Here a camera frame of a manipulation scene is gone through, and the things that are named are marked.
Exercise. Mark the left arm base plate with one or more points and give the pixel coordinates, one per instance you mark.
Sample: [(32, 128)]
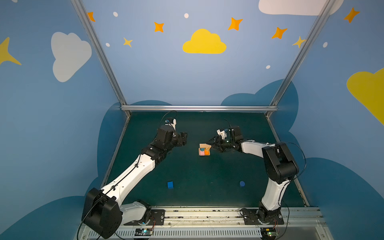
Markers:
[(154, 216)]

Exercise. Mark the right controller board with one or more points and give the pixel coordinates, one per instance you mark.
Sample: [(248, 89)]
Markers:
[(268, 234)]

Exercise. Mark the left controller board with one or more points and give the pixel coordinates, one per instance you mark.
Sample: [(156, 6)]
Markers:
[(143, 232)]

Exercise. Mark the natural wood block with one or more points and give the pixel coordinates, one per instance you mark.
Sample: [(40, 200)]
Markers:
[(204, 146)]

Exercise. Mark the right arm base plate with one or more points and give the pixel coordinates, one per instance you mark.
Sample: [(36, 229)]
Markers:
[(250, 216)]

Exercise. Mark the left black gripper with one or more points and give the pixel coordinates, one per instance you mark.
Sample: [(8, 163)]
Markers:
[(180, 139)]

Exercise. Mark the blue wood cube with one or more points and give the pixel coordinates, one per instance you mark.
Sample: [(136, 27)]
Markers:
[(170, 185)]

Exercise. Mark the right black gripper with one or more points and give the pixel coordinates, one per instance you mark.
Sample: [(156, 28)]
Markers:
[(219, 142)]

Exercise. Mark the aluminium frame post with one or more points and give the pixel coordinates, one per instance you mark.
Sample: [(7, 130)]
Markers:
[(304, 50), (88, 26)]

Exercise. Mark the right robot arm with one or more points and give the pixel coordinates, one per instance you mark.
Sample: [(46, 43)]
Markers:
[(280, 166)]

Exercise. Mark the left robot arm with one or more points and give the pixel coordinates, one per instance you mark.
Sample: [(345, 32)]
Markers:
[(104, 210)]

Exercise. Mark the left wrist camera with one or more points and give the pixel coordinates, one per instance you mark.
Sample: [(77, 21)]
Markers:
[(171, 122)]

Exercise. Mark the controller board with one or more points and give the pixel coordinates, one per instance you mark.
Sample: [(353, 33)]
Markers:
[(143, 232), (268, 234)]

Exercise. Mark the aluminium right frame post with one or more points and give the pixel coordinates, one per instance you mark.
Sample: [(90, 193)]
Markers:
[(304, 50)]

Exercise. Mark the aluminium left frame post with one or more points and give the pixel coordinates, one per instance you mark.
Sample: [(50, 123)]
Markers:
[(88, 26)]

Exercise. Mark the aluminium rear frame bar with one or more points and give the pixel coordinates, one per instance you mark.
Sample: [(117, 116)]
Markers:
[(199, 108)]

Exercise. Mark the aluminium front rail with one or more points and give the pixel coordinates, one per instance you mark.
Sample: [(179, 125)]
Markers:
[(226, 223)]

